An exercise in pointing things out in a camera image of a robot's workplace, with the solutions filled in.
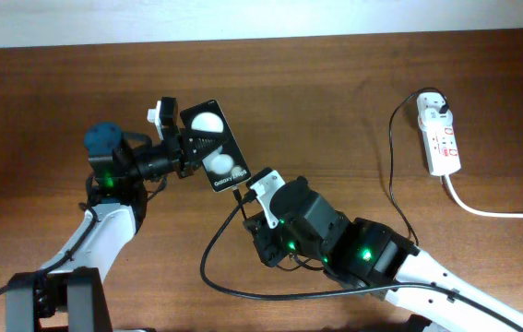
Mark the white power strip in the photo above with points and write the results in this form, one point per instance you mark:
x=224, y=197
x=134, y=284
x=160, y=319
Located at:
x=441, y=151

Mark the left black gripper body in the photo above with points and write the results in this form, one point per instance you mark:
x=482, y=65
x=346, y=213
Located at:
x=173, y=151

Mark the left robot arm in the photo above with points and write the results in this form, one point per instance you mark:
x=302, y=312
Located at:
x=122, y=164

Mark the black smartphone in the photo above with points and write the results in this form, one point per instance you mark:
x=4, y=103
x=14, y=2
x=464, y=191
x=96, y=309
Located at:
x=226, y=166

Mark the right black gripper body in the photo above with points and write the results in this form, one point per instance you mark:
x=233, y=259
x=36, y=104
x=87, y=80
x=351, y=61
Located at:
x=275, y=243

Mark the white USB charger adapter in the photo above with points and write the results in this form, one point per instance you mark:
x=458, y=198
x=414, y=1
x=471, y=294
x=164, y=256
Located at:
x=433, y=111

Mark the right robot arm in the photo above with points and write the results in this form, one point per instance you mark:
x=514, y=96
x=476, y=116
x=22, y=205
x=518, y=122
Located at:
x=296, y=220

